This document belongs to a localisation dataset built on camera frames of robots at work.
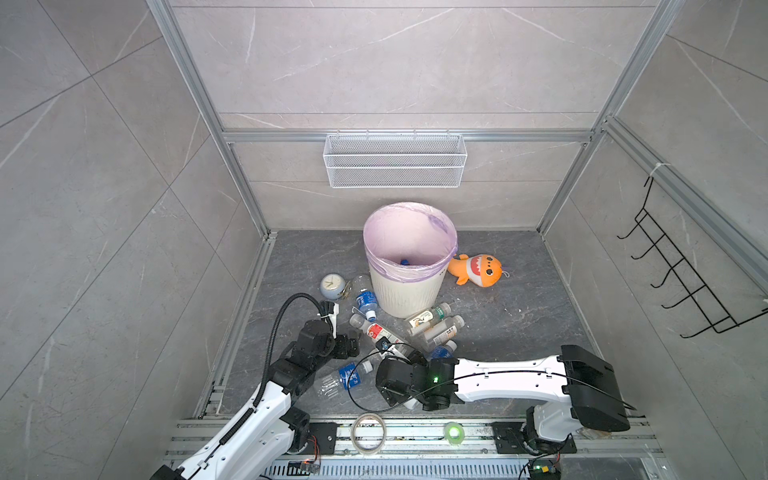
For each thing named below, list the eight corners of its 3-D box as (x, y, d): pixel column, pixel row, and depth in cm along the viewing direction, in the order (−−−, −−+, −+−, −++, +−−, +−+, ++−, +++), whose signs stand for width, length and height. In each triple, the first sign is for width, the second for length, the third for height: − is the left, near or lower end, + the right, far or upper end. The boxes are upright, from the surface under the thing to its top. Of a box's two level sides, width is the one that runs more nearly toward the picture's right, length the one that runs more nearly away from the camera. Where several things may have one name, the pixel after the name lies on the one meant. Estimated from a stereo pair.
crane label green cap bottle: (413, 335, 92) (414, 328, 88) (408, 326, 94) (408, 319, 90) (450, 316, 96) (452, 309, 93) (444, 308, 98) (446, 301, 95)
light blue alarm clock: (321, 299, 101) (318, 292, 98) (324, 280, 107) (322, 273, 103) (344, 299, 101) (343, 292, 98) (347, 280, 107) (345, 273, 103)
